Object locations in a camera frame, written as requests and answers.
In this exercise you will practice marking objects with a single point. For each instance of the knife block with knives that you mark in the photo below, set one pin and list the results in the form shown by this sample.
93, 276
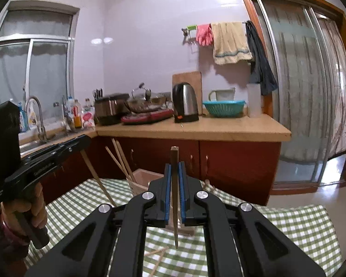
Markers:
98, 93

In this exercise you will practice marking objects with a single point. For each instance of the black steel electric kettle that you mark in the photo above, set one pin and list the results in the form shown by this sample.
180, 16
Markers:
187, 101

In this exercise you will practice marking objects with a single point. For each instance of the dark grey cloth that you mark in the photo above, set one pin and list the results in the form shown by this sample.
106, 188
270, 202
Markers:
261, 63

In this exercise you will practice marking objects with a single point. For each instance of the pink rubber gloves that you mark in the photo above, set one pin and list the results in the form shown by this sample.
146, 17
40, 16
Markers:
204, 34

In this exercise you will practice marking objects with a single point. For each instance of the beige towel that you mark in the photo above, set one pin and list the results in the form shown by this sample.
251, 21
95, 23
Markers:
230, 43

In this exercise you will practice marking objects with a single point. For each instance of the red kitchen cabinets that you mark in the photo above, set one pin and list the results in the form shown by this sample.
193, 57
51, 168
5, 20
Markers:
236, 164

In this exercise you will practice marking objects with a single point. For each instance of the blue detergent bottle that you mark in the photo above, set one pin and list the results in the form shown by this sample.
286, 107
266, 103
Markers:
23, 118

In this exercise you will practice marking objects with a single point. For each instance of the metal kitchen faucet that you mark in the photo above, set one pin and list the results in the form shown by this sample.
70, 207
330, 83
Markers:
40, 115

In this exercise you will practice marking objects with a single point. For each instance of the pink plastic utensil holder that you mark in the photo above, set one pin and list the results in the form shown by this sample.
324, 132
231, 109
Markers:
144, 179

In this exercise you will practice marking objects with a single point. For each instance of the aluminium frame window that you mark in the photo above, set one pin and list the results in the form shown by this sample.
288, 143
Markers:
46, 72

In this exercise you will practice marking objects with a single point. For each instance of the wooden cutting board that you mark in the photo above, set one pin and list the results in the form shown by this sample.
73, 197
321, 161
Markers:
190, 76

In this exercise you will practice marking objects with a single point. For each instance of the person's left forearm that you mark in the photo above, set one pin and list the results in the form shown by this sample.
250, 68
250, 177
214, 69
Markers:
3, 254

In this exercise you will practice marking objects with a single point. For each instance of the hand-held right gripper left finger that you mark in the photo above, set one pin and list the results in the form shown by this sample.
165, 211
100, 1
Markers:
158, 202

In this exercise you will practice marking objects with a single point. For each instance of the metal towel rail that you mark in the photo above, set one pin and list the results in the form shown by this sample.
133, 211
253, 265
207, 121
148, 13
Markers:
186, 31

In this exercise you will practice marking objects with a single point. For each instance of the white seasoning bottle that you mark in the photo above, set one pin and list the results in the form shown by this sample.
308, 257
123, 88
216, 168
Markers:
70, 106

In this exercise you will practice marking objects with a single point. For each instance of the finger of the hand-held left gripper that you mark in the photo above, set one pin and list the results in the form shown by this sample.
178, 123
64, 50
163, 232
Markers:
60, 145
66, 153

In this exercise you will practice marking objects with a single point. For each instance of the dark rice cooker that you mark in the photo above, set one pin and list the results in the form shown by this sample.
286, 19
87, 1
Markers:
111, 109

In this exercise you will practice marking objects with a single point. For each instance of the orange sauce bottle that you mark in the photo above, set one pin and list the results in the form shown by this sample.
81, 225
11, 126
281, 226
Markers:
78, 119

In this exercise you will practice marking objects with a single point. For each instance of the translucent plastic container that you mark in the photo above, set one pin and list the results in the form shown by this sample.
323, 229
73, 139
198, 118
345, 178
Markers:
253, 101

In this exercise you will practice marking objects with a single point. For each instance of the green plastic hook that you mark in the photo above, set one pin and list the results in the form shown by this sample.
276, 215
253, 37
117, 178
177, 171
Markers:
192, 28

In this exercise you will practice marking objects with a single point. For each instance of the white pitcher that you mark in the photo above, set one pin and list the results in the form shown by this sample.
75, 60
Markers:
223, 94

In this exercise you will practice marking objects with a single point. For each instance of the person's left hand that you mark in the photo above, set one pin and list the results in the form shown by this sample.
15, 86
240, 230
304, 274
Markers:
39, 207

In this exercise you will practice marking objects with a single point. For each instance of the green checkered tablecloth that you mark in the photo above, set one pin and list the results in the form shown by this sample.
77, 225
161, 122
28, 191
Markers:
291, 222

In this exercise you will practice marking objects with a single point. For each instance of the frosted sliding glass door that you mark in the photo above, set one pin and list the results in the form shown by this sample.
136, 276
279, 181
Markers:
300, 92

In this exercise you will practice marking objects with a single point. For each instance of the yellow white bottle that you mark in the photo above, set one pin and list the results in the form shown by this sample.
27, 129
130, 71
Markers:
31, 118

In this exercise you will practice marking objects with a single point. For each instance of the pile of wooden chopsticks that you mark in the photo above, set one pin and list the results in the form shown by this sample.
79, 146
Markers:
157, 251

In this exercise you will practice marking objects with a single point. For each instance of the wooden kitchen countertop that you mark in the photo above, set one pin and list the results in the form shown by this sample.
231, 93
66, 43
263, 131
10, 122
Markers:
233, 127

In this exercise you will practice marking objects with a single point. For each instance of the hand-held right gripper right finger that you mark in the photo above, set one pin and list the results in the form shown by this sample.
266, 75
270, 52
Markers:
190, 202

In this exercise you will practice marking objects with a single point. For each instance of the teal plastic colander basket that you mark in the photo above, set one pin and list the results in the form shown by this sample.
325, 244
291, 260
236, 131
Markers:
223, 109

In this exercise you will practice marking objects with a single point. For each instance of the steel sink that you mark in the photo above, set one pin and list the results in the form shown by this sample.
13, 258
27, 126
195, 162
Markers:
31, 145

